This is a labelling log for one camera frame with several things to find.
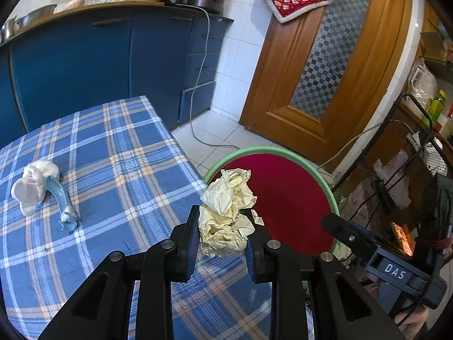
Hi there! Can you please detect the white crumpled plastic bag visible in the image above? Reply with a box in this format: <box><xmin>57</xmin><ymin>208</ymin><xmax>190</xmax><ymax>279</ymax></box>
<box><xmin>10</xmin><ymin>159</ymin><xmax>60</xmax><ymax>216</ymax></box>

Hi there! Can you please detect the light blue curved plastic piece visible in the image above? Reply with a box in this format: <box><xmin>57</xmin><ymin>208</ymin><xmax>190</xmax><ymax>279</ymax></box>
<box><xmin>44</xmin><ymin>175</ymin><xmax>79</xmax><ymax>232</ymax></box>

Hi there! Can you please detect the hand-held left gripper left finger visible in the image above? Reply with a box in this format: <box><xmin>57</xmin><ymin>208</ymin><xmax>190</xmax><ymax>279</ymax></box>
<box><xmin>37</xmin><ymin>205</ymin><xmax>202</xmax><ymax>340</ymax></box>

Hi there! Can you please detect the black metal rack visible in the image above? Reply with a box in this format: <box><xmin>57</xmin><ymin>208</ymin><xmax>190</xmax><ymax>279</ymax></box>
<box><xmin>333</xmin><ymin>92</ymin><xmax>453</xmax><ymax>248</ymax></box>

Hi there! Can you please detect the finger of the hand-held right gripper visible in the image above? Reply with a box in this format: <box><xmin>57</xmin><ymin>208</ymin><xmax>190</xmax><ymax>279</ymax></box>
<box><xmin>321</xmin><ymin>212</ymin><xmax>382</xmax><ymax>265</ymax></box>

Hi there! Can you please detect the white plastic sack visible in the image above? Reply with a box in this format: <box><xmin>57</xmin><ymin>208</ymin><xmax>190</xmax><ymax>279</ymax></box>
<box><xmin>407</xmin><ymin>58</ymin><xmax>439</xmax><ymax>114</ymax></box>

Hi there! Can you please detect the green bottle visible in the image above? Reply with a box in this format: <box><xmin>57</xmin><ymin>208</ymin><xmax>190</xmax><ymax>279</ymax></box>
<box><xmin>428</xmin><ymin>90</ymin><xmax>447</xmax><ymax>124</ymax></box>

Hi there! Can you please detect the white power cable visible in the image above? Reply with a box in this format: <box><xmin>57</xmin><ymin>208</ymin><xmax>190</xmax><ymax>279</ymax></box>
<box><xmin>189</xmin><ymin>7</ymin><xmax>241</xmax><ymax>149</ymax></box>

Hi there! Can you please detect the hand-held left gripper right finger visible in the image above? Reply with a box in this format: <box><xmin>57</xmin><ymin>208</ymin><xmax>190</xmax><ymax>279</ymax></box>
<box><xmin>242</xmin><ymin>209</ymin><xmax>395</xmax><ymax>340</ymax></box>

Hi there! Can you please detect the steel mixing bowl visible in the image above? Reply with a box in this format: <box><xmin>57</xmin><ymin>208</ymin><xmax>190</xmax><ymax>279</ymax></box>
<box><xmin>0</xmin><ymin>3</ymin><xmax>58</xmax><ymax>43</ymax></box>

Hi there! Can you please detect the wooden door with glass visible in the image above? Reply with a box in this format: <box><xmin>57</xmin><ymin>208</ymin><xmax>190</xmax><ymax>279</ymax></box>
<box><xmin>239</xmin><ymin>0</ymin><xmax>414</xmax><ymax>174</ymax></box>

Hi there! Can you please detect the blue plaid tablecloth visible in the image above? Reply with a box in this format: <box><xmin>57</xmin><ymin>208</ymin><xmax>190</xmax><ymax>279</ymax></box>
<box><xmin>0</xmin><ymin>95</ymin><xmax>315</xmax><ymax>340</ymax></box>

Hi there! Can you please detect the cluster of eggs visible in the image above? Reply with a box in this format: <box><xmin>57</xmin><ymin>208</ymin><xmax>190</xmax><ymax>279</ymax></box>
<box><xmin>53</xmin><ymin>0</ymin><xmax>86</xmax><ymax>14</ymax></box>

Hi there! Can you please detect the white cord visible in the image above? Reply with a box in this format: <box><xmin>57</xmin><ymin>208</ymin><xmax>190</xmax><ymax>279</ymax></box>
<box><xmin>317</xmin><ymin>123</ymin><xmax>385</xmax><ymax>171</ymax></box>

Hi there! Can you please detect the wooden shelf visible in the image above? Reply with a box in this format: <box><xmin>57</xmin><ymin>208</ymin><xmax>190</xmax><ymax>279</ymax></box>
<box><xmin>396</xmin><ymin>3</ymin><xmax>453</xmax><ymax>142</ymax></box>

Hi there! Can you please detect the red basin with green rim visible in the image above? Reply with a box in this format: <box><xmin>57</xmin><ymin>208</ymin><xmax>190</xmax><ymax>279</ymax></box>
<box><xmin>202</xmin><ymin>146</ymin><xmax>342</xmax><ymax>259</ymax></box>

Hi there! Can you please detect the person's right hand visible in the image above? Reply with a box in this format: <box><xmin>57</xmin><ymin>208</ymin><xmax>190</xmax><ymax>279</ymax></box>
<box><xmin>394</xmin><ymin>305</ymin><xmax>431</xmax><ymax>340</ymax></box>

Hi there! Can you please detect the cardboard box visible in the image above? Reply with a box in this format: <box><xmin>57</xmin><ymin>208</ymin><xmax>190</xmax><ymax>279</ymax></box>
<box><xmin>420</xmin><ymin>32</ymin><xmax>448</xmax><ymax>61</ymax></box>

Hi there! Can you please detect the blue kitchen base cabinet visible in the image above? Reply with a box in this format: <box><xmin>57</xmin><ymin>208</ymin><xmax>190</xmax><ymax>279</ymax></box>
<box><xmin>0</xmin><ymin>2</ymin><xmax>235</xmax><ymax>135</ymax></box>

